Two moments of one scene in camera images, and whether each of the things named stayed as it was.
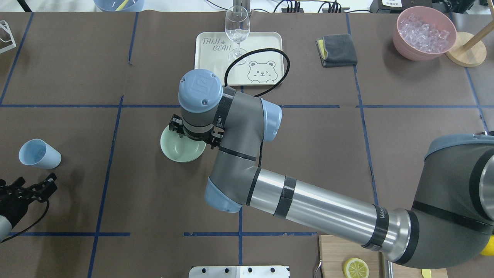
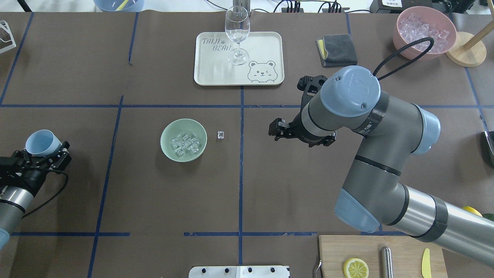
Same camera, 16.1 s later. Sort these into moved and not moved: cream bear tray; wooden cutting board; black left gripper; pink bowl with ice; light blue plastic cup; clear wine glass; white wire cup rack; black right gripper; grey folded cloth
Moved: light blue plastic cup; black right gripper; black left gripper
Not moved: pink bowl with ice; wooden cutting board; white wire cup rack; clear wine glass; grey folded cloth; cream bear tray
